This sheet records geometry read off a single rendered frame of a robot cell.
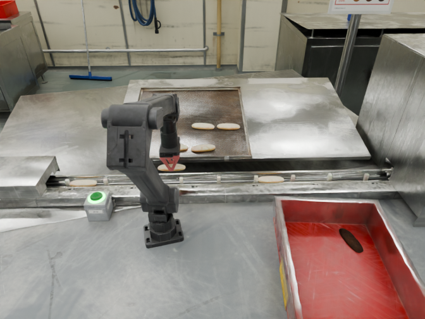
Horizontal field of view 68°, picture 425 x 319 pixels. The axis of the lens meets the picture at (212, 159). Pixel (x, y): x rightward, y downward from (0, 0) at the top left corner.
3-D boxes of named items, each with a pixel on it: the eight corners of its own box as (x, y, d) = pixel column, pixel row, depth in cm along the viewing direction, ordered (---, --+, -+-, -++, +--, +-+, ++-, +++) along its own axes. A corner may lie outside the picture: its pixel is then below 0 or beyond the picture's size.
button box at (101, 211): (88, 229, 107) (80, 205, 101) (94, 212, 114) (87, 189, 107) (112, 228, 108) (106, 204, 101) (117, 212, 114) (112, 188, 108)
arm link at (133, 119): (90, 164, 56) (147, 165, 56) (103, 98, 61) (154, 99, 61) (145, 214, 98) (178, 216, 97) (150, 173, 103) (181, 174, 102)
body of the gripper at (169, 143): (180, 140, 114) (179, 122, 109) (178, 156, 105) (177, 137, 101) (162, 141, 113) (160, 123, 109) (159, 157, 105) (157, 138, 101)
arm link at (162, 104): (102, 134, 62) (157, 135, 61) (99, 104, 60) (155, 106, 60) (151, 110, 103) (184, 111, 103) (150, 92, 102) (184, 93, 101)
